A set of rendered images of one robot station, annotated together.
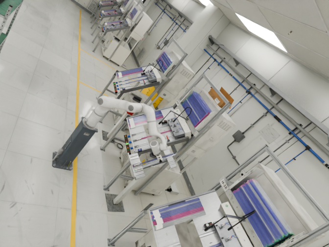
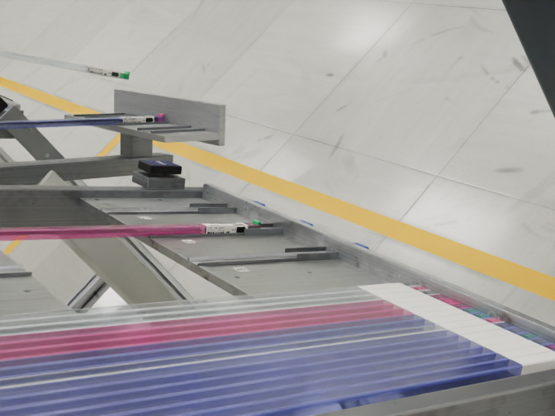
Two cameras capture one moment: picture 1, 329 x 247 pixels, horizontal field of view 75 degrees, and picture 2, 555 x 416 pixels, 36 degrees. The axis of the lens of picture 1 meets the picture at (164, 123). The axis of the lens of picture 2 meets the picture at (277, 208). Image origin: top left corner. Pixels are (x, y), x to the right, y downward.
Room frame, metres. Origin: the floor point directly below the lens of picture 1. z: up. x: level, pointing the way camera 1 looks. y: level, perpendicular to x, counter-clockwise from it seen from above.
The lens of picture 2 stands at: (3.28, 0.48, 1.38)
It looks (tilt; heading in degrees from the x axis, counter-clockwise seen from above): 35 degrees down; 201
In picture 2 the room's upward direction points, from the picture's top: 38 degrees counter-clockwise
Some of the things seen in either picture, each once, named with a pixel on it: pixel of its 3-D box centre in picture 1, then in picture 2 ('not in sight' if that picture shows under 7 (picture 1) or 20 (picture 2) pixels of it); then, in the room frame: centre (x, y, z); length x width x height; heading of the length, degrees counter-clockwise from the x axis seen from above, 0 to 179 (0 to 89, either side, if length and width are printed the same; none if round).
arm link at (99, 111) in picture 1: (105, 105); not in sight; (2.15, 0.62, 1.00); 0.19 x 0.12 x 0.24; 165
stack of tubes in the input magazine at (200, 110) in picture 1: (197, 109); not in sight; (2.84, -0.19, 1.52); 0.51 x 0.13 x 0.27; 39
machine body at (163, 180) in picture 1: (148, 164); not in sight; (2.96, -0.25, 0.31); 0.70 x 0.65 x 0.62; 39
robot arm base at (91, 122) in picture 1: (94, 118); not in sight; (2.11, 0.63, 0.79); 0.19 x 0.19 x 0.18
